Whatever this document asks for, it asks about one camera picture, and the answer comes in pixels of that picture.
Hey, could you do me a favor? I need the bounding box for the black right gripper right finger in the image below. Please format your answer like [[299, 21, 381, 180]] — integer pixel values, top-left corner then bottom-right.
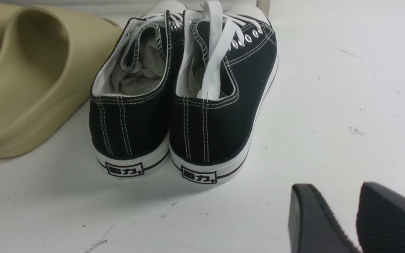
[[356, 182, 405, 253]]

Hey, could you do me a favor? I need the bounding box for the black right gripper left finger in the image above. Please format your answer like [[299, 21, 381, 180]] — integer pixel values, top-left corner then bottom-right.
[[288, 184, 360, 253]]

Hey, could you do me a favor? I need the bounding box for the right black canvas sneaker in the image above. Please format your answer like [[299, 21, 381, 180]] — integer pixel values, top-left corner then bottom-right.
[[169, 0, 279, 185]]

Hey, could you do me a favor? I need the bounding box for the black canvas sneaker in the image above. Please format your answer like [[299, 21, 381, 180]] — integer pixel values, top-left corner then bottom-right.
[[89, 0, 187, 179], [169, 0, 279, 185]]

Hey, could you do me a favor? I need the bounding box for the left black canvas sneaker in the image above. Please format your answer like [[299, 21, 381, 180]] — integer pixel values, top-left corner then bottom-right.
[[89, 0, 187, 179]]

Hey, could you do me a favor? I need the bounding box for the right beige foam slipper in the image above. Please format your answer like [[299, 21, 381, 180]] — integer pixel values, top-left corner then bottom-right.
[[0, 5, 122, 159]]

